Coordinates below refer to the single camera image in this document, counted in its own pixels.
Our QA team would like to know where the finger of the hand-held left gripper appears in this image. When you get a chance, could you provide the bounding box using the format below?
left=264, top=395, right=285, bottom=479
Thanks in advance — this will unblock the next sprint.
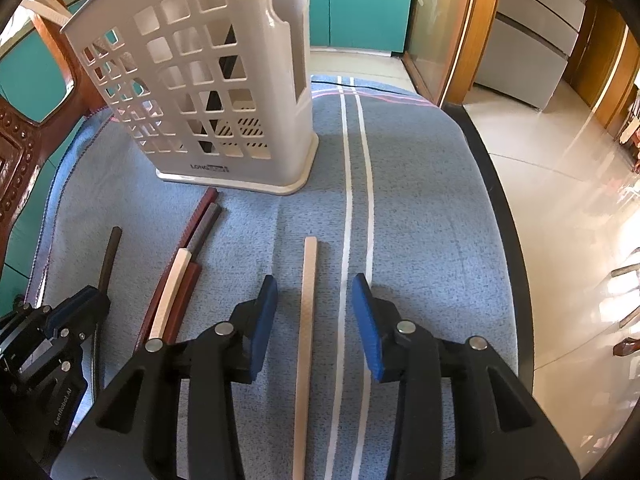
left=72, top=291, right=111, bottom=346
left=50, top=286, right=99, bottom=334

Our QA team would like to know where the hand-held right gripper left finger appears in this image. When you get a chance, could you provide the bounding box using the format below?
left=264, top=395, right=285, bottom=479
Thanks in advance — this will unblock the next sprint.
left=50, top=274, right=279, bottom=480

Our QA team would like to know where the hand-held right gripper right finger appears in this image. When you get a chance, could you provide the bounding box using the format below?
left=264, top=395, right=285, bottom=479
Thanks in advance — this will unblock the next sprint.
left=351, top=273, right=583, bottom=480

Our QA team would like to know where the beige chopstick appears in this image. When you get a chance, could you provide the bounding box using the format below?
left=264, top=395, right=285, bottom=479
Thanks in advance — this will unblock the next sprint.
left=291, top=236, right=319, bottom=480

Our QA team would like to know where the dark brown chopstick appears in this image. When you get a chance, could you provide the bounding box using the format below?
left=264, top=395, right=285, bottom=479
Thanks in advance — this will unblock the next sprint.
left=90, top=226, right=123, bottom=406

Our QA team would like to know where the white plastic utensil basket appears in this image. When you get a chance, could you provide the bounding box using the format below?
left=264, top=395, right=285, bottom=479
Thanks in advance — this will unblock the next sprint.
left=59, top=0, right=320, bottom=197

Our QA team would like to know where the cream chopstick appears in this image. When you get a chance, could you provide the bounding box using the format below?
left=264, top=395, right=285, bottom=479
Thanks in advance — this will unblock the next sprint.
left=148, top=248, right=193, bottom=346

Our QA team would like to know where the red-brown chopstick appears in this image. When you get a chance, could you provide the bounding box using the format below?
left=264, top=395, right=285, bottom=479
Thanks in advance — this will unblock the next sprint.
left=162, top=260, right=203, bottom=346

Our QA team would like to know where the blue plaid cloth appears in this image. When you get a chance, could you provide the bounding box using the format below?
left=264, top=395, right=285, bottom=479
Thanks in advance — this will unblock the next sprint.
left=27, top=74, right=521, bottom=480

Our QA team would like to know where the grey chopstick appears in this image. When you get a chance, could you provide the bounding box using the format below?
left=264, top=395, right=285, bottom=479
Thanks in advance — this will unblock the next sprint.
left=184, top=202, right=222, bottom=263

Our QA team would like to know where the carved wooden chair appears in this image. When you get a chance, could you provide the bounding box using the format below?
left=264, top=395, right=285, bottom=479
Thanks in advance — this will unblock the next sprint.
left=0, top=0, right=108, bottom=281

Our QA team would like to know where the teal base cabinet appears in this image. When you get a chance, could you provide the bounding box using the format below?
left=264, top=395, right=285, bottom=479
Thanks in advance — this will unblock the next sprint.
left=0, top=25, right=76, bottom=126
left=307, top=0, right=416, bottom=56

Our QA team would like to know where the wooden stool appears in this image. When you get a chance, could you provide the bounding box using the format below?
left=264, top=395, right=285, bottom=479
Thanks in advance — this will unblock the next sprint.
left=611, top=247, right=640, bottom=281

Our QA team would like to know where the wooden framed glass door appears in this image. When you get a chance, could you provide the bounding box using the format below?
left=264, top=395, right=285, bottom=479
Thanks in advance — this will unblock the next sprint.
left=402, top=0, right=506, bottom=108

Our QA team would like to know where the silver refrigerator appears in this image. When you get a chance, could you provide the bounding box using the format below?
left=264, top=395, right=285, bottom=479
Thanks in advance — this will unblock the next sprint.
left=472, top=0, right=591, bottom=111

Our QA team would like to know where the brown wooden door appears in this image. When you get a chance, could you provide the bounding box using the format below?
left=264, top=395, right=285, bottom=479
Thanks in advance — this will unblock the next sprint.
left=570, top=0, right=640, bottom=131

